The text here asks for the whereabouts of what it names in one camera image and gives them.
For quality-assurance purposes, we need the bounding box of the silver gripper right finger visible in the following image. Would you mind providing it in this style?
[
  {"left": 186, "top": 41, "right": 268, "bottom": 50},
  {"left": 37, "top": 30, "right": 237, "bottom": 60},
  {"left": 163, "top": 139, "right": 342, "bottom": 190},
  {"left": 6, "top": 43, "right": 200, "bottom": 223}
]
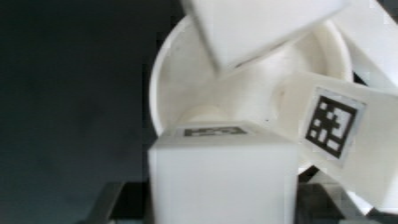
[{"left": 294, "top": 183, "right": 362, "bottom": 224}]

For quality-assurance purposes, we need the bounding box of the white U-shaped fence frame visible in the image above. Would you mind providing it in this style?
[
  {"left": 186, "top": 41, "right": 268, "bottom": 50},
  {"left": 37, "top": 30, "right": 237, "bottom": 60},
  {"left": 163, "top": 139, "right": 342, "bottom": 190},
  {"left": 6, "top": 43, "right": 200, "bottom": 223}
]
[{"left": 332, "top": 0, "right": 398, "bottom": 224}]

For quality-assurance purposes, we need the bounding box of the white stool leg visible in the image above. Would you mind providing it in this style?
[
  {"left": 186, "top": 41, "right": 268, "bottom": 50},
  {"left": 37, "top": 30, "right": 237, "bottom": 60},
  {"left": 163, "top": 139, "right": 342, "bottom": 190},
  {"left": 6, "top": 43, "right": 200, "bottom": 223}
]
[
  {"left": 275, "top": 73, "right": 398, "bottom": 214},
  {"left": 181, "top": 0, "right": 348, "bottom": 73},
  {"left": 145, "top": 103, "right": 301, "bottom": 224}
]

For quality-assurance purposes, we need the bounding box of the white round stool seat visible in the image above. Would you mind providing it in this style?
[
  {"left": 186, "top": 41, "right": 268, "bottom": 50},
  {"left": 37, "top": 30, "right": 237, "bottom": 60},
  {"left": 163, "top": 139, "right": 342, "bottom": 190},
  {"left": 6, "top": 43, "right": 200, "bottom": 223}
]
[{"left": 149, "top": 19, "right": 353, "bottom": 141}]

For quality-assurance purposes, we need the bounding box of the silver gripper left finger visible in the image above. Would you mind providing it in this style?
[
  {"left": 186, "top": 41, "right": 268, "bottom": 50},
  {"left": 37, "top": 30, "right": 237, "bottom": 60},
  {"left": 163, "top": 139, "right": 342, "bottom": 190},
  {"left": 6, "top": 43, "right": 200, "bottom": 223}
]
[{"left": 76, "top": 182, "right": 150, "bottom": 224}]

